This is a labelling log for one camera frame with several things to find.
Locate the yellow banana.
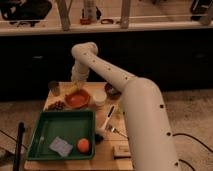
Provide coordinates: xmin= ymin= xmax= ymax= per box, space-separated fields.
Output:
xmin=67 ymin=84 xmax=82 ymax=94

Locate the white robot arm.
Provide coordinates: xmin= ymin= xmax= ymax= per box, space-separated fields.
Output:
xmin=71 ymin=42 xmax=179 ymax=171

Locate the dark brown bowl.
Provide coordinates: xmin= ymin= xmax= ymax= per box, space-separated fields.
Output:
xmin=104 ymin=83 xmax=121 ymax=99

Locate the red bowl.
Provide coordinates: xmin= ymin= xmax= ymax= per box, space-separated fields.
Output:
xmin=64 ymin=89 xmax=90 ymax=109

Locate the white cup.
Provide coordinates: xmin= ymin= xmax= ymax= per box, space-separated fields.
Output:
xmin=92 ymin=90 xmax=107 ymax=107

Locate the silver fork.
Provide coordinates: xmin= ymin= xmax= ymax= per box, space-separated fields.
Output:
xmin=106 ymin=124 xmax=128 ymax=139

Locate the bunch of dark grapes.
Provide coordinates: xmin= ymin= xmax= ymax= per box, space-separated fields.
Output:
xmin=47 ymin=101 xmax=65 ymax=110

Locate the metal cup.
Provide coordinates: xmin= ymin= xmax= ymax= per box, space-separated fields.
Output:
xmin=48 ymin=81 xmax=60 ymax=96

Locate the green plastic tray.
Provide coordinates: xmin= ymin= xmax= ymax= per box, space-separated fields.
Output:
xmin=27 ymin=110 xmax=95 ymax=161

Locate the orange fruit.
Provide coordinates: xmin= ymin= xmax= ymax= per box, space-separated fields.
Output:
xmin=77 ymin=138 xmax=90 ymax=153

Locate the small wooden block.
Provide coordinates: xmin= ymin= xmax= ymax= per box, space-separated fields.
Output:
xmin=113 ymin=145 xmax=131 ymax=159

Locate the blue grey sponge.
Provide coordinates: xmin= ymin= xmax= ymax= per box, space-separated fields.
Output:
xmin=49 ymin=137 xmax=73 ymax=157

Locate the black pole stand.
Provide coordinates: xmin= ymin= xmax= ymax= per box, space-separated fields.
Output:
xmin=13 ymin=122 xmax=25 ymax=171

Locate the black bag on shelf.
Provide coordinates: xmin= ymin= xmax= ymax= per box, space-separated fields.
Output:
xmin=0 ymin=0 xmax=52 ymax=22

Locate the black floor cable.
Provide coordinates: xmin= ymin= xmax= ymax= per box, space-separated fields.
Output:
xmin=172 ymin=132 xmax=213 ymax=171

